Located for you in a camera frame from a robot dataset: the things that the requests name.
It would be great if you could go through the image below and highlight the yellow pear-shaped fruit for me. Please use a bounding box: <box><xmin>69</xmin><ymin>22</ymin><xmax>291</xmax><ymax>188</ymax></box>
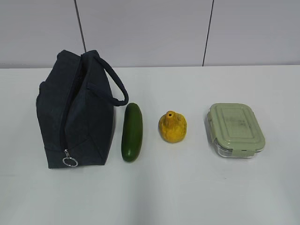
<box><xmin>158</xmin><ymin>111</ymin><xmax>187</xmax><ymax>143</ymax></box>

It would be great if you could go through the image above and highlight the green cucumber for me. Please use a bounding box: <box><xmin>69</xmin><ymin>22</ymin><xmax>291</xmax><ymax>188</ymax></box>
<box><xmin>121</xmin><ymin>103</ymin><xmax>143</xmax><ymax>162</ymax></box>

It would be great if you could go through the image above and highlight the dark blue lunch bag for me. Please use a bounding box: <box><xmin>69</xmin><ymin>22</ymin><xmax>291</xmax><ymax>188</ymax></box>
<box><xmin>36</xmin><ymin>50</ymin><xmax>129</xmax><ymax>169</ymax></box>

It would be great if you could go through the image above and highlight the silver zipper pull ring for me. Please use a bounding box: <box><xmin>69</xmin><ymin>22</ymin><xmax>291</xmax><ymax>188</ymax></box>
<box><xmin>62</xmin><ymin>149</ymin><xmax>78</xmax><ymax>168</ymax></box>

